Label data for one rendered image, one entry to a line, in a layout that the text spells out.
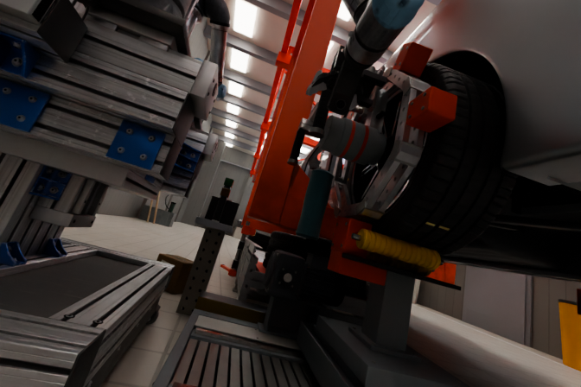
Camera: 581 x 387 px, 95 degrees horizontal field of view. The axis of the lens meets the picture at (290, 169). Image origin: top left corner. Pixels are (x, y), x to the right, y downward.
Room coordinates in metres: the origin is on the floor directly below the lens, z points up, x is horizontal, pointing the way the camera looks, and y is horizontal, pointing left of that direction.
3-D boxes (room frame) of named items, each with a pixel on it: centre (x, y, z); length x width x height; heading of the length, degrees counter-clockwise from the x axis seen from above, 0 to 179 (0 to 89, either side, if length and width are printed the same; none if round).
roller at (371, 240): (0.79, -0.37, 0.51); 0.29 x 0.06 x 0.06; 97
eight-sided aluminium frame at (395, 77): (0.90, -0.26, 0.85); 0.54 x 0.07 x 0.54; 7
